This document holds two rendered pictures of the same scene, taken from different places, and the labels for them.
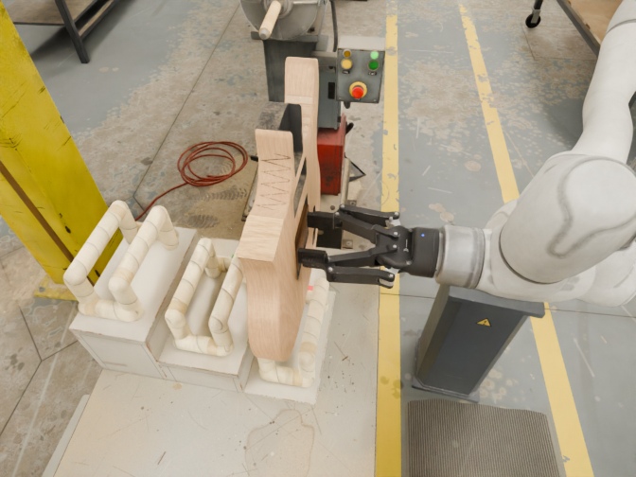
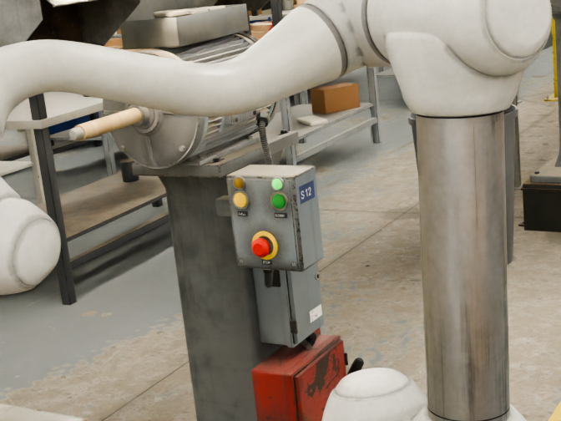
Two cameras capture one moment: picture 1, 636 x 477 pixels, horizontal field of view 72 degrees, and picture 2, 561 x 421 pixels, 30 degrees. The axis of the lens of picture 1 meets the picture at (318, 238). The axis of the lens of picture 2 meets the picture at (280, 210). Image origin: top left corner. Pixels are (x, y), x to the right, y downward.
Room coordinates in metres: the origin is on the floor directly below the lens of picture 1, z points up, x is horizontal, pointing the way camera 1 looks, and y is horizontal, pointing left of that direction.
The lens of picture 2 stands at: (-0.44, -1.03, 1.57)
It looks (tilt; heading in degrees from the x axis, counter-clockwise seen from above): 14 degrees down; 25
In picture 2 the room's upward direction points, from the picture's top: 6 degrees counter-clockwise
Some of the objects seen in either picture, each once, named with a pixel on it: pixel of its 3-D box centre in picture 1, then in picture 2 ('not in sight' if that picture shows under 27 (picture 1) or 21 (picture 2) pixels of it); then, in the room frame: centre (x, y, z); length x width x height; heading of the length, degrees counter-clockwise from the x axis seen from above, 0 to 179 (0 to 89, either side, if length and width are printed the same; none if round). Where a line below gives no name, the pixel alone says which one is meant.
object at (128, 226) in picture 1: (127, 224); not in sight; (0.60, 0.39, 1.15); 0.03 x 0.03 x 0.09
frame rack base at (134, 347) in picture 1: (150, 298); not in sight; (0.51, 0.36, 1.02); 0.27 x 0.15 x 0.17; 171
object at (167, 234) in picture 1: (165, 229); not in sight; (0.59, 0.31, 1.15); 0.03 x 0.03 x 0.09
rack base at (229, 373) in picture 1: (222, 318); not in sight; (0.48, 0.20, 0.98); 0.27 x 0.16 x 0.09; 171
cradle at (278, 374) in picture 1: (286, 375); not in sight; (0.36, 0.06, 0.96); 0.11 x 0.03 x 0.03; 81
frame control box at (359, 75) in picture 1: (353, 68); (281, 220); (1.52, -0.13, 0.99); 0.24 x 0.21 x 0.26; 174
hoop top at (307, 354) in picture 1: (314, 319); not in sight; (0.45, 0.01, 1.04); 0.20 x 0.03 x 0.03; 170
